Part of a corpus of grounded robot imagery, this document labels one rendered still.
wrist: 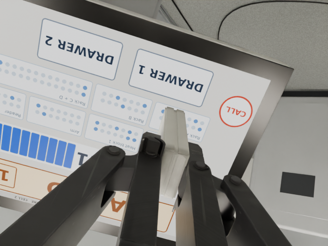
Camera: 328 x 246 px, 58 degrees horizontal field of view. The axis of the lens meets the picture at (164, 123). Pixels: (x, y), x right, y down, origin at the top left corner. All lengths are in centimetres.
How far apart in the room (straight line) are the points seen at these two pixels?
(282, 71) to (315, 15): 141
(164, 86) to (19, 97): 18
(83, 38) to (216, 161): 22
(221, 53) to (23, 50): 23
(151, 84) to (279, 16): 147
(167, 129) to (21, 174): 31
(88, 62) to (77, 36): 3
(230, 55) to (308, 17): 144
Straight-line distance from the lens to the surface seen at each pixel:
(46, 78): 38
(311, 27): 185
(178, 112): 21
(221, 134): 38
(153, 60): 35
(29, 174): 45
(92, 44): 36
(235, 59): 36
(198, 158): 17
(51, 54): 38
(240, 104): 37
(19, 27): 39
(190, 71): 35
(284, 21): 181
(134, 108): 37
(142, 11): 49
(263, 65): 37
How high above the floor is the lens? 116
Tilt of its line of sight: 18 degrees down
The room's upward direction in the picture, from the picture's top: 165 degrees counter-clockwise
